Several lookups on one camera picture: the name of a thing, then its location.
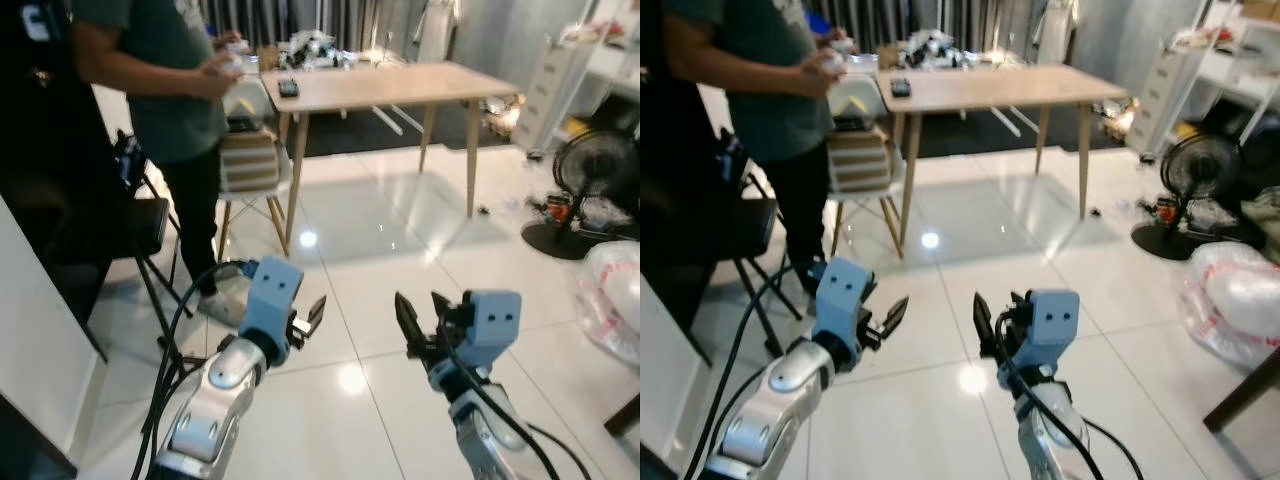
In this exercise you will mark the light wooden table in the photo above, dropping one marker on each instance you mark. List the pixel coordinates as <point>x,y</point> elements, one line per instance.
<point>1000,90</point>
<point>390,85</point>

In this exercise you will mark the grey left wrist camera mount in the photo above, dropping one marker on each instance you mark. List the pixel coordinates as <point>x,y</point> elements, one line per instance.
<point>843,295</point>
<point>272,295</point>

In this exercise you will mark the person in green shirt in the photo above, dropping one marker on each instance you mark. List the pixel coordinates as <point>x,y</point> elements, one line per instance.
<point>760,90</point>
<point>160,90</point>

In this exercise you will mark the white drawer unit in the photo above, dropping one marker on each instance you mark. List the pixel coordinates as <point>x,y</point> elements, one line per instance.
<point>550,95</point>
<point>1165,100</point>

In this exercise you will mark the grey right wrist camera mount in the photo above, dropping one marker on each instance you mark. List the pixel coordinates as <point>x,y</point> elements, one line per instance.
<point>1052,325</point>
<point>495,325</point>

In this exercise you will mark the brown paper bag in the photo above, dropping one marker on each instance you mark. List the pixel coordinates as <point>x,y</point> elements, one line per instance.
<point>860,160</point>
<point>250,160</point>

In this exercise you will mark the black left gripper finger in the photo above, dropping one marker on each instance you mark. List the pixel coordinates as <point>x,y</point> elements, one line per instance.
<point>315,316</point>
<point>894,318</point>

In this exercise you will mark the black pedestal fan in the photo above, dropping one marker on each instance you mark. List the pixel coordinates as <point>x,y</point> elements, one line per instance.
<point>595,165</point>
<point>1200,165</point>

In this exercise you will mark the white shell chair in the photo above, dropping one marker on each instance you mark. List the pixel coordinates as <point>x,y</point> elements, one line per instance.
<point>250,98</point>
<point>858,98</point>

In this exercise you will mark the grey slipper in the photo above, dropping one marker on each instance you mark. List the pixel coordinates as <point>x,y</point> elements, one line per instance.
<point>222,308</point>

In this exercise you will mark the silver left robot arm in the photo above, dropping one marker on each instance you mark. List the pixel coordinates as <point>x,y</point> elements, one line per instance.
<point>215,400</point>
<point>780,400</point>

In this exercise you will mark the person's right hand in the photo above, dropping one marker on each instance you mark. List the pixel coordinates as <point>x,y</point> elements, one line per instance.
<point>820,78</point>
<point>220,78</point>

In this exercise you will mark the black handheld game console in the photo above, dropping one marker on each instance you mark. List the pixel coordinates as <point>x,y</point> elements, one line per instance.
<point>289,88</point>
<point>900,88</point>

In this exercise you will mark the black floor rug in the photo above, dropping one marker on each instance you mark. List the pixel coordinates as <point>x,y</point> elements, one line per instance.
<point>970,138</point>
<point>360,135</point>

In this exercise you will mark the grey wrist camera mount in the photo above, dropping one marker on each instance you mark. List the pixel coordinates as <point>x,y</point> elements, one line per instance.
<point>843,295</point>
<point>495,325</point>
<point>1052,325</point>
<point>272,295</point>

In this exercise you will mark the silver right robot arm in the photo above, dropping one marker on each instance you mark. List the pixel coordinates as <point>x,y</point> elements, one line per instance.
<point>490,435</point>
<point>1050,440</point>

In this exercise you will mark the white shelf rack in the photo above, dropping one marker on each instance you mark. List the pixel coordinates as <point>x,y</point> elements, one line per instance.
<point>1240,70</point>
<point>615,60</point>

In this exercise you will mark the black bag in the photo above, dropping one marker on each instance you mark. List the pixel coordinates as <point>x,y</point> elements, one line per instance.
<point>857,123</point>
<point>247,123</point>

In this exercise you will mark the person's left hand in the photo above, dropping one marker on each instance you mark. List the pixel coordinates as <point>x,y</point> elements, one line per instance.
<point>235,43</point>
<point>842,45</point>

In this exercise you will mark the orange power strip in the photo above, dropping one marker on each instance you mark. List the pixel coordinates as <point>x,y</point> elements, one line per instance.
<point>1165,210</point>
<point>560,210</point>

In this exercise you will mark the clear plastic wrapped bundle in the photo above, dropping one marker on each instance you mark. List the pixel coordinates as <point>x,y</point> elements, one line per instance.
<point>615,300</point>
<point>1235,300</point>

